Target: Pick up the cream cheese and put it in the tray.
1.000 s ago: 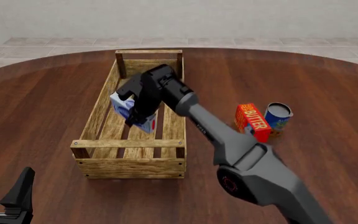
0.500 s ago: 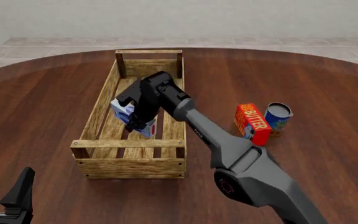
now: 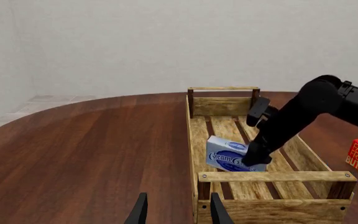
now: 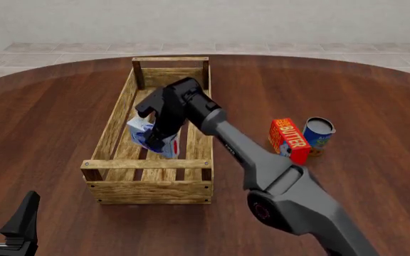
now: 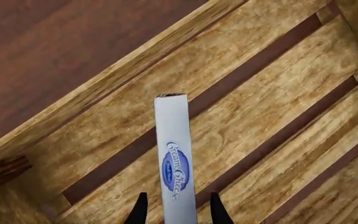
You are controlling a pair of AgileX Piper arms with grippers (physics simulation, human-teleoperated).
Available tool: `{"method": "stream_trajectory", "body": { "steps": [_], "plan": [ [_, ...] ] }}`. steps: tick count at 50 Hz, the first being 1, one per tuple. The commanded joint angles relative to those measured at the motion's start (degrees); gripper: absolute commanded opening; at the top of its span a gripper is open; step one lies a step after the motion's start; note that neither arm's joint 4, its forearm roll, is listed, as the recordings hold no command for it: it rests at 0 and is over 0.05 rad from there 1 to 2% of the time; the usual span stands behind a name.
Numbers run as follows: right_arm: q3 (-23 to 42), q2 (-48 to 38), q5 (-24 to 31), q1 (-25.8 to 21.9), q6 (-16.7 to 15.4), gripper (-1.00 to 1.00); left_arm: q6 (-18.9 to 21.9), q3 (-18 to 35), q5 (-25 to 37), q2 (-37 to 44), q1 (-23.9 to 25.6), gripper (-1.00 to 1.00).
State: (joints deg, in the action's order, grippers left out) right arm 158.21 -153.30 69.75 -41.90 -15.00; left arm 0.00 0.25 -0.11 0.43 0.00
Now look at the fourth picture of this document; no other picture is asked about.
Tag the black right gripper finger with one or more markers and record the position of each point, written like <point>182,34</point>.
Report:
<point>162,133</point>
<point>143,113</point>

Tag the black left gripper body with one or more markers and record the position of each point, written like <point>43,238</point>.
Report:
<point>13,249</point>

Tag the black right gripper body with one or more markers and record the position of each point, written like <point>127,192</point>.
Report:
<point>160,102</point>

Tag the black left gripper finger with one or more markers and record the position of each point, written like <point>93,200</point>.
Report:
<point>21,218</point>

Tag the blue white cream cheese box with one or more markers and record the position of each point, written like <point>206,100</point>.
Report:
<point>137,131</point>

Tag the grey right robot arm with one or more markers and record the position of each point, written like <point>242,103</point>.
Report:
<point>262,160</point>

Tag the wooden slat tray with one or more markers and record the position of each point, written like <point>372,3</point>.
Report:
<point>148,190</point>

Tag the red butter box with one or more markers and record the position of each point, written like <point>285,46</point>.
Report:
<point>290,138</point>

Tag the blue tin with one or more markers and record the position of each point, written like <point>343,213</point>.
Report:
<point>319,133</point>

